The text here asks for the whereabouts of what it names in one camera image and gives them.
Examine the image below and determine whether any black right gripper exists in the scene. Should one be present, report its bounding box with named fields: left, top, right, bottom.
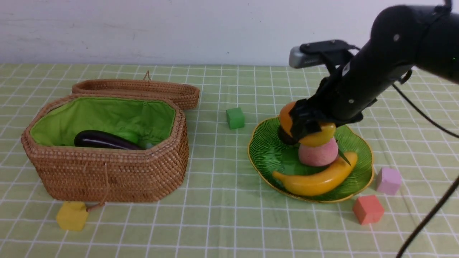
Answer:
left=289, top=39, right=414, bottom=141

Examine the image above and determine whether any orange yellow toy mango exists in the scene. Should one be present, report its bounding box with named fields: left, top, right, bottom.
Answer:
left=278, top=102, right=336, bottom=147

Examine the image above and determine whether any pink toy peach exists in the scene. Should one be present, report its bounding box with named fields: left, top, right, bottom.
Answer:
left=298, top=138, right=358, bottom=168

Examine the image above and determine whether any yellow toy banana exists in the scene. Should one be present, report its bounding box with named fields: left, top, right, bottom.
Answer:
left=272, top=152, right=358, bottom=196

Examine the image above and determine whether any purple toy eggplant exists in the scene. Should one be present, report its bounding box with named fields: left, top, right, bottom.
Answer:
left=74, top=130, right=144, bottom=150

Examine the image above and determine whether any dark purple toy mangosteen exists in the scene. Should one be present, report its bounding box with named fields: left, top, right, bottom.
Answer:
left=277, top=126, right=298, bottom=146

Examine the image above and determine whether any green toy bitter gourd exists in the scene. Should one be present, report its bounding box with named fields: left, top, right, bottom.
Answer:
left=115, top=130, right=139, bottom=144

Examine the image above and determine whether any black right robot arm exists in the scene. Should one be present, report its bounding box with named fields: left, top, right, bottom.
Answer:
left=278, top=1, right=459, bottom=145

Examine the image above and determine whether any green leaf-shaped plate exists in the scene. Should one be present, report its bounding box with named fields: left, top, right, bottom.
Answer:
left=247, top=117, right=376, bottom=204

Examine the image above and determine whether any green foam cube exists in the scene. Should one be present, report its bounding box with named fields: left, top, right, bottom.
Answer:
left=226, top=107, right=245, bottom=130

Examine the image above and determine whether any pink foam cube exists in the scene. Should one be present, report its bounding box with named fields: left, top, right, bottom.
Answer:
left=376, top=167, right=402, bottom=195

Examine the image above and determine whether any red foam cube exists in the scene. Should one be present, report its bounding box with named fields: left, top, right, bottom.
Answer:
left=352, top=195, right=385, bottom=225

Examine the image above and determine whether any wicker basket lid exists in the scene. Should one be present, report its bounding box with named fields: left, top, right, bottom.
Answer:
left=72, top=72, right=200, bottom=110

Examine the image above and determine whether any brown wicker basket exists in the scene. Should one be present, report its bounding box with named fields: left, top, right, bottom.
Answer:
left=21, top=94, right=189, bottom=202

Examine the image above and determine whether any yellow foam cube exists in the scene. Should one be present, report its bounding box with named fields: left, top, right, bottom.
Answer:
left=56, top=201, right=89, bottom=231

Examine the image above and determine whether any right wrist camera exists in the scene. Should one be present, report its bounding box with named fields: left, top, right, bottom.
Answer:
left=289, top=39, right=360, bottom=72

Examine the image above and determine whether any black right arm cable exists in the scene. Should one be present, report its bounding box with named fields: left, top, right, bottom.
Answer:
left=391, top=82, right=459, bottom=258

